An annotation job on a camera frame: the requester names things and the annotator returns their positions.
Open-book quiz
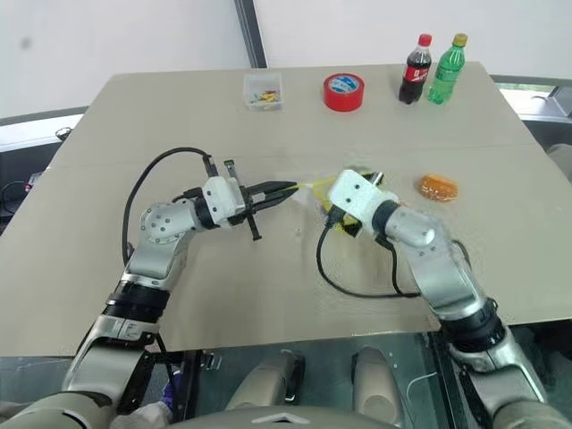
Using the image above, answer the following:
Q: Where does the beige robot torso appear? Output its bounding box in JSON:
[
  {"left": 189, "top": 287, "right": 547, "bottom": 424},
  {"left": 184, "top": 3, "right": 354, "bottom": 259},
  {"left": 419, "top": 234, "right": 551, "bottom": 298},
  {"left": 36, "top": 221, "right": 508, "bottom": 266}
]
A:
[{"left": 164, "top": 404, "right": 406, "bottom": 429}]

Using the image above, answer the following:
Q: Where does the green bottle with yellow cap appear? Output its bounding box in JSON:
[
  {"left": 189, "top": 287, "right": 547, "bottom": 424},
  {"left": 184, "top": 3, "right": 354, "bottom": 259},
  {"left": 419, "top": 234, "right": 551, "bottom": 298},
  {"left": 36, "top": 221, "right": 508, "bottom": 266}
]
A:
[{"left": 427, "top": 33, "right": 469, "bottom": 105}]

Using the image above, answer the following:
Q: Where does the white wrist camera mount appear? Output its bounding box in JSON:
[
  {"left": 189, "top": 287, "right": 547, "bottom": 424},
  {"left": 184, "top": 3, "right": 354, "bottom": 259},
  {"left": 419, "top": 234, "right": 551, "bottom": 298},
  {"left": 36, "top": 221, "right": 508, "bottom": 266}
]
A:
[
  {"left": 327, "top": 168, "right": 400, "bottom": 235},
  {"left": 199, "top": 175, "right": 248, "bottom": 227}
]

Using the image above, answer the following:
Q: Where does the dark grey upright pole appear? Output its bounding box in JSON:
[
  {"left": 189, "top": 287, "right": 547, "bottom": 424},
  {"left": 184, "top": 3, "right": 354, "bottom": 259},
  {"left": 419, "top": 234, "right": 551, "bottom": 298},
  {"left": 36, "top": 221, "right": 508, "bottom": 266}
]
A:
[{"left": 233, "top": 0, "right": 269, "bottom": 70}]

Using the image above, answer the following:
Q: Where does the orange wrapped snack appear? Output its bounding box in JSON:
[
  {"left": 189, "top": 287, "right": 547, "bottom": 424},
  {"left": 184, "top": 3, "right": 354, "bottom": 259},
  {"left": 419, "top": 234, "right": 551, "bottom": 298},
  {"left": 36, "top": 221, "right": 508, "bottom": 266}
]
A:
[{"left": 417, "top": 174, "right": 459, "bottom": 204}]

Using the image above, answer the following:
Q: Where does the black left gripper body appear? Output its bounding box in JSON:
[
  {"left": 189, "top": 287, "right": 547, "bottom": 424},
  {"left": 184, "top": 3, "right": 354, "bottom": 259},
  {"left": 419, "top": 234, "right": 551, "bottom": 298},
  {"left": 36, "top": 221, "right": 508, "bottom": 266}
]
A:
[{"left": 223, "top": 158, "right": 265, "bottom": 243}]

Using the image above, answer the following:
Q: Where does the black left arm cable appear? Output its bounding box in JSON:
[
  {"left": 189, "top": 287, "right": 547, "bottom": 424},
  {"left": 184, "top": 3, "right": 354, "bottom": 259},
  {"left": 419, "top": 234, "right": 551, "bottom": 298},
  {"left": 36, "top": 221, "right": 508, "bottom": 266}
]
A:
[{"left": 121, "top": 147, "right": 216, "bottom": 270}]

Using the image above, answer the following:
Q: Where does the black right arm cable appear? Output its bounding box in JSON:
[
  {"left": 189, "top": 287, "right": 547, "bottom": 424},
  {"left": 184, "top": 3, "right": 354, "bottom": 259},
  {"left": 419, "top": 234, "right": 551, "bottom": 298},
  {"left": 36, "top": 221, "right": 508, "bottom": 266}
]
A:
[{"left": 315, "top": 213, "right": 425, "bottom": 299}]

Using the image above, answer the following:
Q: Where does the red tape roll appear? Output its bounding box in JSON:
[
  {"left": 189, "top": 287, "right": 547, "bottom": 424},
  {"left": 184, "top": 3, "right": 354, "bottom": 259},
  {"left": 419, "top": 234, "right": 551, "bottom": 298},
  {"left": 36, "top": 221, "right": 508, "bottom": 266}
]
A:
[{"left": 323, "top": 72, "right": 366, "bottom": 113}]

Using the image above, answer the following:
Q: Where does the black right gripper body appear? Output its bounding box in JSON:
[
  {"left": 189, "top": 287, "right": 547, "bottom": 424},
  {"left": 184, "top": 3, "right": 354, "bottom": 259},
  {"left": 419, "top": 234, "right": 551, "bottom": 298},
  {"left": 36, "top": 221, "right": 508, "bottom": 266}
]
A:
[{"left": 324, "top": 206, "right": 364, "bottom": 239}]

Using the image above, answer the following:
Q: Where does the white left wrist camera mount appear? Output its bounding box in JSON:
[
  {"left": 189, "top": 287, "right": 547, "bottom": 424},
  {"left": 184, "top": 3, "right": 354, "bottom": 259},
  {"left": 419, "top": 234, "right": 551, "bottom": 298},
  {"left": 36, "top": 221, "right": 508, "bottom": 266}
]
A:
[{"left": 199, "top": 175, "right": 248, "bottom": 227}]

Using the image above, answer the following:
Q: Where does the clear box with colourful bits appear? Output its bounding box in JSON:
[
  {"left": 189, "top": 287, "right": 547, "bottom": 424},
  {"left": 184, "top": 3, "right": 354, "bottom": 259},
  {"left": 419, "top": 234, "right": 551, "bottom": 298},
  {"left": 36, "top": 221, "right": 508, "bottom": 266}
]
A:
[{"left": 243, "top": 72, "right": 286, "bottom": 113}]

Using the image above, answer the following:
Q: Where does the beige rounded robot leg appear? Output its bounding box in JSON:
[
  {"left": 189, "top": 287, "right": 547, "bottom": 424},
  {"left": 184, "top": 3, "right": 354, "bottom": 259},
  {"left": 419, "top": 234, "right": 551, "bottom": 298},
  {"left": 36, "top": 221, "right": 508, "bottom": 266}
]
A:
[
  {"left": 224, "top": 349, "right": 307, "bottom": 413},
  {"left": 349, "top": 346, "right": 402, "bottom": 417}
]

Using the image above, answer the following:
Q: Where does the grey box in background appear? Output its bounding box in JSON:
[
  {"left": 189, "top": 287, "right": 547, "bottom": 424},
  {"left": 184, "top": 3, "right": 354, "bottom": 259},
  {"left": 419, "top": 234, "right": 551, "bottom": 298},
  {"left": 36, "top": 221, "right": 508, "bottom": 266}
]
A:
[{"left": 543, "top": 84, "right": 572, "bottom": 118}]

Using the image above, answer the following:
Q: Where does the clear plastic bag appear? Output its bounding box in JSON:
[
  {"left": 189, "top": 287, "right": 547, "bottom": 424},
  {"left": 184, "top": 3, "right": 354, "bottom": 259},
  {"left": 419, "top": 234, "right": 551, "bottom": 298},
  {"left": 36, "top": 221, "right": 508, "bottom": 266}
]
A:
[{"left": 277, "top": 164, "right": 384, "bottom": 227}]

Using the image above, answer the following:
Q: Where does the small dark device with cables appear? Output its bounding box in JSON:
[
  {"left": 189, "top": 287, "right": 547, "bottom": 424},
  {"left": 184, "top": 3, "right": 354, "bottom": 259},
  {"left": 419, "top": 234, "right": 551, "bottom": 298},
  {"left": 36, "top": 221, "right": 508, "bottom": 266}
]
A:
[{"left": 0, "top": 170, "right": 48, "bottom": 215}]

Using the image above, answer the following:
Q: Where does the cola bottle with red cap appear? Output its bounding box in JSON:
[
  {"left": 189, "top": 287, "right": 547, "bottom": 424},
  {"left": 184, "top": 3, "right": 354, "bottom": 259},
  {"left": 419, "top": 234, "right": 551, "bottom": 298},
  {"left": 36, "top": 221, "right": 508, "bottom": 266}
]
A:
[{"left": 397, "top": 33, "right": 434, "bottom": 106}]

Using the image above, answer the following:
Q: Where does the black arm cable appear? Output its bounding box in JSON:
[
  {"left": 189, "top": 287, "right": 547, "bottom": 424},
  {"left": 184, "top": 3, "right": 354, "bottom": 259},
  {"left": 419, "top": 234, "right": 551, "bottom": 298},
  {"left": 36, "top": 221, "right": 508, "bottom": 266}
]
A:
[
  {"left": 315, "top": 213, "right": 425, "bottom": 299},
  {"left": 121, "top": 147, "right": 216, "bottom": 270}
]

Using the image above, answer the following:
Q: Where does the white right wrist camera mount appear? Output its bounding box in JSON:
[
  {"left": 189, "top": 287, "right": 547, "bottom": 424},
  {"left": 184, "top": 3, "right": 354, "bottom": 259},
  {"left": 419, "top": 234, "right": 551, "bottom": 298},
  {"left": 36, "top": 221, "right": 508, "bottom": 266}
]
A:
[{"left": 327, "top": 168, "right": 400, "bottom": 235}]

